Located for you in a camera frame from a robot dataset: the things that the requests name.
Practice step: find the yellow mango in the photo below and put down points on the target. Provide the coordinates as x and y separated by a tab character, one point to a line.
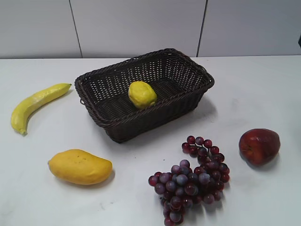
80	167

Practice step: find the dark woven basket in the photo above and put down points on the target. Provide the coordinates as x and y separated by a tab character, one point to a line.
178	81

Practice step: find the red apple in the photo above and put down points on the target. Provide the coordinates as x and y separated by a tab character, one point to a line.
259	146

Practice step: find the purple grape bunch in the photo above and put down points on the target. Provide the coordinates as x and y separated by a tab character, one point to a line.
183	186

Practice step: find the yellow lemon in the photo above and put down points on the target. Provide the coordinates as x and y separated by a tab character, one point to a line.
141	94

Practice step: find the yellow banana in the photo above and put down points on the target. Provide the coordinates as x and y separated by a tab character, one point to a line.
23	111

